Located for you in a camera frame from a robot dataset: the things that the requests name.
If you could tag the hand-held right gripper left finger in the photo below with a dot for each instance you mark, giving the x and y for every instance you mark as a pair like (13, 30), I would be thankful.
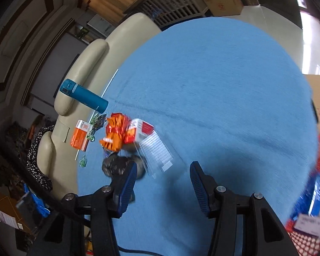
(129, 186)

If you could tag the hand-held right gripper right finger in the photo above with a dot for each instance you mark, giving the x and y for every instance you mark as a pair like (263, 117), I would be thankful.
(200, 189)

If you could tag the dark wrapper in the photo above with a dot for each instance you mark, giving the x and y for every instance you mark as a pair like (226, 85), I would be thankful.
(114, 165)

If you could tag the red and white carton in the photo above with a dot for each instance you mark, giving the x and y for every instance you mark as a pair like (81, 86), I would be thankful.
(141, 128)

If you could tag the clear plastic package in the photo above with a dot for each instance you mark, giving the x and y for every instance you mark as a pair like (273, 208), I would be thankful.
(157, 149)

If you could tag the small green wrapper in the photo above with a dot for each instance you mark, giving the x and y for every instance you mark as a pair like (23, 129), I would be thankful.
(83, 162)

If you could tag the orange snack wrapper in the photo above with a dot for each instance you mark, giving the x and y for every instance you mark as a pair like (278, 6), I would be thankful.
(114, 133)

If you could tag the small orange box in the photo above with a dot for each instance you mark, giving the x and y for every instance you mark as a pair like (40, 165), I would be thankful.
(78, 137)

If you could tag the green patterned wrapper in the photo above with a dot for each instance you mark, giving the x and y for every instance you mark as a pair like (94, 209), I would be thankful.
(98, 122)

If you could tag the blue fabric item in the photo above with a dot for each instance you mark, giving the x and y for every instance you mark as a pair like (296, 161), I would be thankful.
(38, 205)

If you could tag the black white dotted cloth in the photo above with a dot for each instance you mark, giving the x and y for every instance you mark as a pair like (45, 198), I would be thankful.
(33, 149)

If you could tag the teal insulated bottle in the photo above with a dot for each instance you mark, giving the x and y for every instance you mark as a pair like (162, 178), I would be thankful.
(82, 93)

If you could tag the blue blanket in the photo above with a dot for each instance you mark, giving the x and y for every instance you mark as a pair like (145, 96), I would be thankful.
(216, 85)

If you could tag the blue packet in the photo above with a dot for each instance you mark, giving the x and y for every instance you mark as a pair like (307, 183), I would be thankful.
(314, 192)

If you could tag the white labelled packet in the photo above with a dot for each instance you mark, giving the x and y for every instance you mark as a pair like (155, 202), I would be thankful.
(309, 225)

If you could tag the beige leather sofa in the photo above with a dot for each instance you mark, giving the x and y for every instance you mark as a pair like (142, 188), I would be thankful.
(96, 56)

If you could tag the dark display shelf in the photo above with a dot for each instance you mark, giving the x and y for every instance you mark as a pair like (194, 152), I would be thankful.
(82, 33)

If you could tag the white cabinet appliance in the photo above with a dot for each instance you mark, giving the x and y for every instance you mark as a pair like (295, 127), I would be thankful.
(101, 25)

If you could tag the wooden slatted crib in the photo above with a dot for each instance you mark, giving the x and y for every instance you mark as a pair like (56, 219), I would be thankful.
(173, 8)

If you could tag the cardboard box with red mark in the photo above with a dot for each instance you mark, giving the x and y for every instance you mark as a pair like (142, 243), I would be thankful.
(224, 4)

